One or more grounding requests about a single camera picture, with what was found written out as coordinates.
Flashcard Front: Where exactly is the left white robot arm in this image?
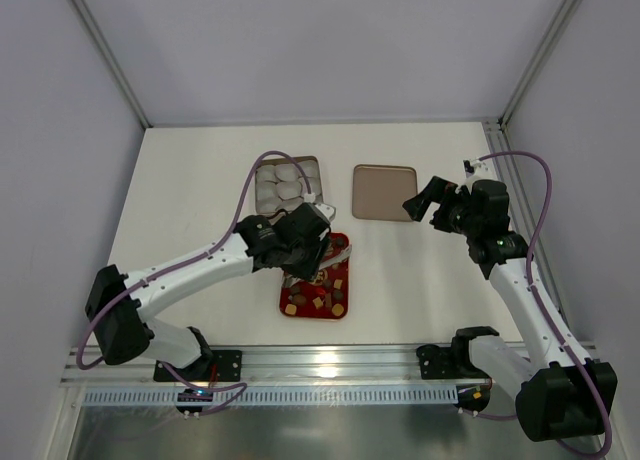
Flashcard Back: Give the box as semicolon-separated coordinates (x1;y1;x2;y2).
76;202;336;381

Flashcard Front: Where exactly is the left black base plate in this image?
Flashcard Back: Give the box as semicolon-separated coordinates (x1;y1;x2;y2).
170;348;243;383

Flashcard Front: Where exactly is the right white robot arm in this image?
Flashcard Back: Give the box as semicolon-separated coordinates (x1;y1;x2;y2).
403;177;617;442

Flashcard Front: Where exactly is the purple cable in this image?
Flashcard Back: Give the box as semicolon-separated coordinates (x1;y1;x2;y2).
74;150;321;415
457;150;614;455

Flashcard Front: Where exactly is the slotted cable duct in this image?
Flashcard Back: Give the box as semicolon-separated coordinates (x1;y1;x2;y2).
82;384;458;407

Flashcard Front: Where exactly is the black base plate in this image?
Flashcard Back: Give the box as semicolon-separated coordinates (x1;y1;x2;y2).
416;344;489;380
170;348;243;383

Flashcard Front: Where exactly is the red rectangular tray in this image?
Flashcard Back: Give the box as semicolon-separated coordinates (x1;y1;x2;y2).
279;233;352;321

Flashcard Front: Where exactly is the gold tin lid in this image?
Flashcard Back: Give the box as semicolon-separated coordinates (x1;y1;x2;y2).
351;164;418;222

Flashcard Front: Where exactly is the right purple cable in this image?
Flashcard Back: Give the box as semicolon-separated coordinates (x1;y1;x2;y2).
457;150;614;455

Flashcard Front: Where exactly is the gold tin box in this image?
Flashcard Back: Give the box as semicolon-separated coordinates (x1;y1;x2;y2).
254;156;323;216

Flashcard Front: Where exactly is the aluminium right side rail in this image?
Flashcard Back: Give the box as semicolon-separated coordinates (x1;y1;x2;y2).
482;119;564;316

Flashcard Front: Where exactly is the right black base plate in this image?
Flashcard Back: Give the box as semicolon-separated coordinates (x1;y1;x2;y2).
416;344;489;380

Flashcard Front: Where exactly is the aluminium rail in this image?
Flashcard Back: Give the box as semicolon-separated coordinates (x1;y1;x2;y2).
60;343;599;382
482;119;564;316

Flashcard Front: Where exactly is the aluminium front rail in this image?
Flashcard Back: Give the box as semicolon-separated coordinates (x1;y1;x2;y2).
60;343;599;382

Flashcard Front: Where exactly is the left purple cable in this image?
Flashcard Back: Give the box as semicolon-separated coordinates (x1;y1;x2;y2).
74;150;321;415

